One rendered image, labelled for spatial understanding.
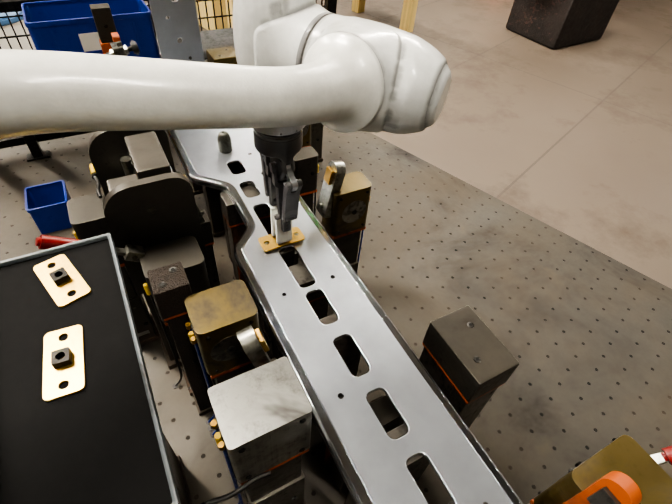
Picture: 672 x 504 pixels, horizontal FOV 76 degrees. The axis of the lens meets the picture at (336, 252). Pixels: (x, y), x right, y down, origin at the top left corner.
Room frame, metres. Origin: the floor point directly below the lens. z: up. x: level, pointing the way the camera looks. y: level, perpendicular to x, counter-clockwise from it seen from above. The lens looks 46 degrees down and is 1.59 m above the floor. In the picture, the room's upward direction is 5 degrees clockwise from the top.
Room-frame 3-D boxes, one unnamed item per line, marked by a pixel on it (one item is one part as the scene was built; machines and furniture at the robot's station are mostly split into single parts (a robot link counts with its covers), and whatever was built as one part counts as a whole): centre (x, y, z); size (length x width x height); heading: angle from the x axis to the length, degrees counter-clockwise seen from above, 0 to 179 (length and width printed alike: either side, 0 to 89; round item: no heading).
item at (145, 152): (0.56, 0.33, 0.95); 0.18 x 0.13 x 0.49; 32
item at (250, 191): (0.74, 0.20, 0.84); 0.12 x 0.05 x 0.29; 122
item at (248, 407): (0.21, 0.08, 0.90); 0.13 x 0.08 x 0.41; 122
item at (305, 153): (0.91, 0.09, 0.84); 0.10 x 0.05 x 0.29; 122
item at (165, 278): (0.39, 0.24, 0.90); 0.05 x 0.05 x 0.40; 32
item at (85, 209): (0.53, 0.44, 0.89); 0.09 x 0.08 x 0.38; 122
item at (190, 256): (0.44, 0.27, 0.89); 0.12 x 0.07 x 0.38; 122
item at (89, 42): (1.25, 0.74, 1.10); 0.30 x 0.17 x 0.13; 123
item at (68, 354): (0.22, 0.27, 1.17); 0.08 x 0.04 x 0.01; 27
